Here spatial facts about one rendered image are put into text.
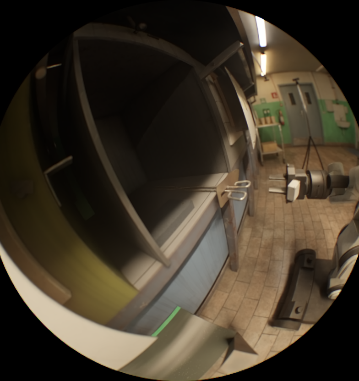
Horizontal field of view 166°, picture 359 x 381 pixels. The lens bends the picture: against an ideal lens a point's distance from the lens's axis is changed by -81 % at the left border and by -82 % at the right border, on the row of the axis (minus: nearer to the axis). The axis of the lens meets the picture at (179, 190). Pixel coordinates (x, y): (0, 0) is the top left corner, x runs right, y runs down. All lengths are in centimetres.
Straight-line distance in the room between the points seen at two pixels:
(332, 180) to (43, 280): 58
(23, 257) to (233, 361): 24
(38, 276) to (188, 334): 34
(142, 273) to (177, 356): 26
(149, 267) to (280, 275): 105
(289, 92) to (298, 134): 140
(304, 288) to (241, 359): 86
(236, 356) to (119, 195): 24
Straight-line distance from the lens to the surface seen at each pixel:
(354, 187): 42
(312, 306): 102
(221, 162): 57
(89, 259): 20
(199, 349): 39
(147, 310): 44
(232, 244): 81
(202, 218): 35
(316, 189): 42
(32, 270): 20
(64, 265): 20
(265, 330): 108
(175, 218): 33
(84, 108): 20
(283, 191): 43
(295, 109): 487
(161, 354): 43
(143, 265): 30
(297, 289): 97
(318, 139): 521
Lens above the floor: 106
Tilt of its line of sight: 22 degrees down
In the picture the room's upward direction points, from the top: 22 degrees counter-clockwise
